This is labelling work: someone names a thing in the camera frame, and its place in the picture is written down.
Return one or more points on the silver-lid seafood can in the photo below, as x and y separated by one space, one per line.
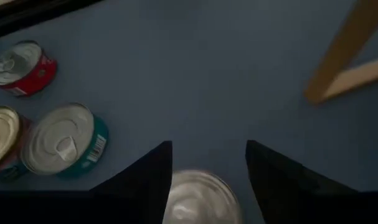
201 199

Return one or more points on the red can silver lid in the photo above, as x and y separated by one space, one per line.
20 67

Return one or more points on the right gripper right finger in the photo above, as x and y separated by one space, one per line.
282 186

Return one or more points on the teal can silver lid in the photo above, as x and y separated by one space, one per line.
61 140

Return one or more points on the blue table mat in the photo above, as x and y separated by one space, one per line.
191 77

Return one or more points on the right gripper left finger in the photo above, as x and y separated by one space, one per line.
145 186

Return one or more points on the wooden slatted shelf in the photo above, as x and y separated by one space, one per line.
341 53

